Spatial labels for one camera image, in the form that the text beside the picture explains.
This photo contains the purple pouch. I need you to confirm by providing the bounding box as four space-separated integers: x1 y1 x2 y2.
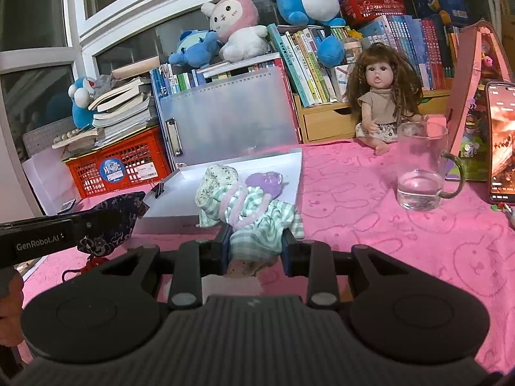
245 171 284 199

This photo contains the stack of books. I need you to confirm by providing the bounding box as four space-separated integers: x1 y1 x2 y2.
52 76 159 153

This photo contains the dark blue floral pouch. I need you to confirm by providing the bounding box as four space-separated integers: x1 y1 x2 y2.
76 192 147 258

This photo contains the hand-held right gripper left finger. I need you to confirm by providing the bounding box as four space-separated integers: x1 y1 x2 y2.
105 224 234 310

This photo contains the blue cat plush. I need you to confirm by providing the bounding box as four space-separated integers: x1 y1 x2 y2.
68 76 117 129

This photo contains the red plastic crate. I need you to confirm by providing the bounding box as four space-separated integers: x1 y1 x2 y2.
64 126 172 199

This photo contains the wooden desk organizer with drawer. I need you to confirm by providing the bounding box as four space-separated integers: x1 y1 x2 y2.
293 88 451 144

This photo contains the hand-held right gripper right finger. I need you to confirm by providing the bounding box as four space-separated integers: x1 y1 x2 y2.
282 229 407 310

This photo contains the red mesh basket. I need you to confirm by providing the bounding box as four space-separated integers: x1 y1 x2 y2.
340 0 407 29

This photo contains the white plastic sheet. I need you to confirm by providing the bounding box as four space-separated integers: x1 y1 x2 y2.
22 147 87 216

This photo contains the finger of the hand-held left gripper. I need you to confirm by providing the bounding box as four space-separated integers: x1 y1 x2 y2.
72 209 125 248

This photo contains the pink paper dollhouse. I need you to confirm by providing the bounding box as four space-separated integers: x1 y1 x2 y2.
445 20 515 181

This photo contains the row of green spine books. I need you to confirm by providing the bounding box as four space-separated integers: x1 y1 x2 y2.
267 24 363 107

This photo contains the white cardboard box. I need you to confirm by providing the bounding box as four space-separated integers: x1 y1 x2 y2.
135 147 303 234

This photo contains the row of thin blue books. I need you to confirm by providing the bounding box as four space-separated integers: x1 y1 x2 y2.
151 52 290 97

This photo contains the blue alien plush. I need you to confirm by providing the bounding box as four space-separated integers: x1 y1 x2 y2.
168 29 222 69

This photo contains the small pink block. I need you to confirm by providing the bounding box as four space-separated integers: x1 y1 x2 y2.
422 114 448 139

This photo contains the white bead string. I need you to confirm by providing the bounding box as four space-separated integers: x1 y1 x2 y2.
54 128 97 145

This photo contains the black smartphone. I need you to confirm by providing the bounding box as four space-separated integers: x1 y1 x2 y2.
485 80 515 205

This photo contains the grey woven storage box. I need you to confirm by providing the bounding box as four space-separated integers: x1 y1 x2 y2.
22 126 73 157

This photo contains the green plaid cloth pouch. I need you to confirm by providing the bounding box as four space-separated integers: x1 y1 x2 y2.
199 187 304 280

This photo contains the floral doll hat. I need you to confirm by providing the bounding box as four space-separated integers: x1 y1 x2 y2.
195 164 239 210

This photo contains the brown haired baby doll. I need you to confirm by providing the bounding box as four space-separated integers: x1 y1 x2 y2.
348 43 435 157

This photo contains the large blue white plush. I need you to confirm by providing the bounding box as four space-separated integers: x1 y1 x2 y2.
266 0 347 67

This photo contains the pink bunny plush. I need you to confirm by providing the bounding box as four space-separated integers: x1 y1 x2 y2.
200 0 271 63

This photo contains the red crochet pouch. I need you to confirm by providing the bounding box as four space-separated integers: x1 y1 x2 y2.
62 254 109 284

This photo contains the pink bunny printed blanket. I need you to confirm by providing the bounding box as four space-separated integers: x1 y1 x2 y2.
20 137 515 374

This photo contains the row of red blue books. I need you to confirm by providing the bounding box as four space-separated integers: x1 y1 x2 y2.
360 14 461 91

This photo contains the clear plastic clip folder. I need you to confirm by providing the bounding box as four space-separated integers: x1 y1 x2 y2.
155 66 300 170

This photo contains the clear glass mug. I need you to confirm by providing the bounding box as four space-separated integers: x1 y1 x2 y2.
396 121 466 212

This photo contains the person's left hand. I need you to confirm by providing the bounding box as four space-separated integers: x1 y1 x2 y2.
0 267 25 348

